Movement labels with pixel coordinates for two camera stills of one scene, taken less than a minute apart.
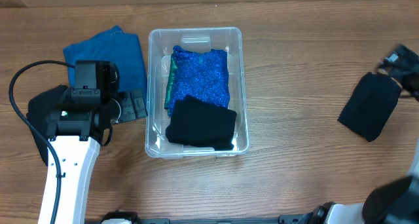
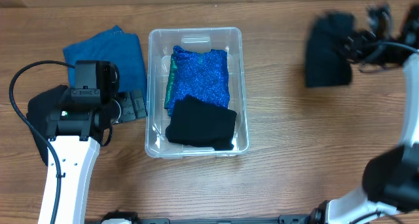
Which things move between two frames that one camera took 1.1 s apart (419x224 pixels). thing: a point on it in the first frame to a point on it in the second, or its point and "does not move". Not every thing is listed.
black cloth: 196,123 does not move
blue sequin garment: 204,76 does not move
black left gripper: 131,112 does not move
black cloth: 371,106 to 327,61
